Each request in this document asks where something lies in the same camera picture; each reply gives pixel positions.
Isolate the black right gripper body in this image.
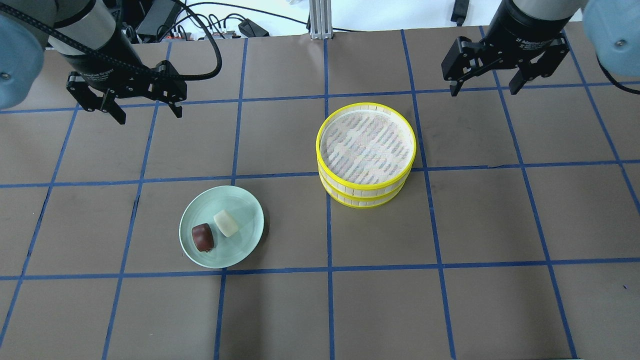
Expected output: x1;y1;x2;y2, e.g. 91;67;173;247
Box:
441;0;570;82

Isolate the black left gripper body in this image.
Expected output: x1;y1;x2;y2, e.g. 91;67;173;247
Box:
66;38;187;103

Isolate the yellow steamer layer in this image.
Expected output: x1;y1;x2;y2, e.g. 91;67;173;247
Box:
314;102;418;191
319;175;407;208

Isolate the white steamed bun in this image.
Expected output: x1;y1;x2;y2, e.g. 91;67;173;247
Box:
213;209;239;238

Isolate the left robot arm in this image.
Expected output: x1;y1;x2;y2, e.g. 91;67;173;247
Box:
0;0;187;125

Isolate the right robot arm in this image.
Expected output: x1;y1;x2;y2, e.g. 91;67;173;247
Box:
441;0;640;97

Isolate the black power adapter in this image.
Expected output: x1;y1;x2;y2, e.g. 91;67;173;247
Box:
238;18;270;38

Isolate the light green plate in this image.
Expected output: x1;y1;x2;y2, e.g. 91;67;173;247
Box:
178;186;265;269

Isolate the brown steamed bun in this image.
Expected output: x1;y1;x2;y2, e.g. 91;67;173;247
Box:
190;223;215;253

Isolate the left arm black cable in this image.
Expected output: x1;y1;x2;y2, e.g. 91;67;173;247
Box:
0;0;223;81

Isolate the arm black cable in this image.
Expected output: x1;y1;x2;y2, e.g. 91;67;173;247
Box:
595;57;640;96
0;0;223;81

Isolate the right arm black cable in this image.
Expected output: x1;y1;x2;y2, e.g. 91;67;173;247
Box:
595;57;640;96

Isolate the aluminium frame post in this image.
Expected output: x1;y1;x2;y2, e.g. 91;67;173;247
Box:
308;0;334;40

